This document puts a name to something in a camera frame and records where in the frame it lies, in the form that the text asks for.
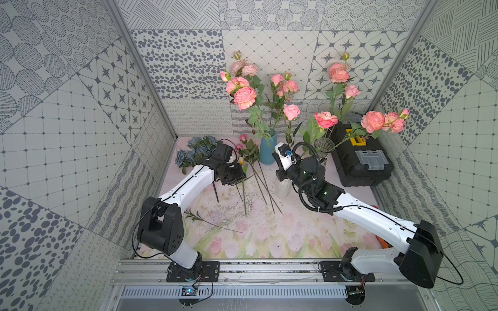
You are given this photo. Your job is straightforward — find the black toolbox yellow label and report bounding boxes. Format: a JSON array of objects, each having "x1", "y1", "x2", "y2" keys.
[{"x1": 327, "y1": 112, "x2": 394, "y2": 187}]

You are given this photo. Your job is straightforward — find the small white ribbed vase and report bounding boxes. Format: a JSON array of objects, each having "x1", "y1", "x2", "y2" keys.
[{"x1": 276, "y1": 179, "x2": 293, "y2": 200}]

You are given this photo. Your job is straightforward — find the blue grey rose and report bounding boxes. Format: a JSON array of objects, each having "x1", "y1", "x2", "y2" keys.
[{"x1": 175, "y1": 136, "x2": 217, "y2": 174}]

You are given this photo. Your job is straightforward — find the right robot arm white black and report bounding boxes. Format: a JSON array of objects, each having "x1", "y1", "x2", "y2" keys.
[{"x1": 272, "y1": 143, "x2": 444, "y2": 288}]

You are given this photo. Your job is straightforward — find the pink carnation spray stem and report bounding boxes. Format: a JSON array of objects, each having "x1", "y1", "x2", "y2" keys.
[{"x1": 231, "y1": 51, "x2": 259, "y2": 77}]

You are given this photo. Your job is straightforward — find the tall blue ceramic vase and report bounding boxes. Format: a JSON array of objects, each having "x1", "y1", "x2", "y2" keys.
[{"x1": 259, "y1": 130, "x2": 277, "y2": 165}]

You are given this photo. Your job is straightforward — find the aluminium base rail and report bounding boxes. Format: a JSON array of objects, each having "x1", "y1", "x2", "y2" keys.
[{"x1": 112, "y1": 258, "x2": 431, "y2": 286}]

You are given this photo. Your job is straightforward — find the clear glass vase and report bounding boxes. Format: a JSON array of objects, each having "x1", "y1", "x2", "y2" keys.
[{"x1": 314, "y1": 137, "x2": 335, "y2": 167}]

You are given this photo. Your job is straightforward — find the red orange pliers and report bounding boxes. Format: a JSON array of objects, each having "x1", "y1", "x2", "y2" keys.
[{"x1": 377, "y1": 237, "x2": 390, "y2": 249}]

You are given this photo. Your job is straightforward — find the pink rose single stem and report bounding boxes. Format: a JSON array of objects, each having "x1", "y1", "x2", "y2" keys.
[{"x1": 270, "y1": 74, "x2": 284, "y2": 130}]

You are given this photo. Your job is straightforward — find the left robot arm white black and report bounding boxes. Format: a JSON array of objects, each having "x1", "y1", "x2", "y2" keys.
[{"x1": 136, "y1": 141, "x2": 246, "y2": 280}]

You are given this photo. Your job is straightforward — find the large pink peony spray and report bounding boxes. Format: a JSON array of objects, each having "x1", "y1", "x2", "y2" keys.
[{"x1": 326, "y1": 52, "x2": 351, "y2": 121}]

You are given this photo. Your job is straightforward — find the magenta rosebud stem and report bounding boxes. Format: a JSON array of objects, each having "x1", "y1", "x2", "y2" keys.
[{"x1": 236, "y1": 134, "x2": 281, "y2": 213}]

